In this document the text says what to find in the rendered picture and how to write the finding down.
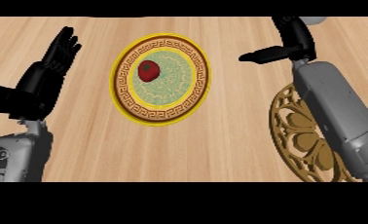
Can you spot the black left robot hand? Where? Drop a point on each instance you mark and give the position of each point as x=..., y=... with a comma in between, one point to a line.
x=41, y=78

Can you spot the red tomato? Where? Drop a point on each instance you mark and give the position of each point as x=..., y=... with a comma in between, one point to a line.
x=148, y=70

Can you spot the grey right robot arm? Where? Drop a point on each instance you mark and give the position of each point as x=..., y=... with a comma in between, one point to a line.
x=332, y=111

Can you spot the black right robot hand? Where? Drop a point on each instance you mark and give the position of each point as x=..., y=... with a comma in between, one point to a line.
x=297, y=39

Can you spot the yellow rimmed patterned plate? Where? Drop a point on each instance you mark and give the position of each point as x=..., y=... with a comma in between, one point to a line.
x=159, y=79

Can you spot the gold openwork round placemat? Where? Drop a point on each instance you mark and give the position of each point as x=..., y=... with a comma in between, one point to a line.
x=298, y=137

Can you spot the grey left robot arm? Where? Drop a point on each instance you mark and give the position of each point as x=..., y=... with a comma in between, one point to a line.
x=20, y=151

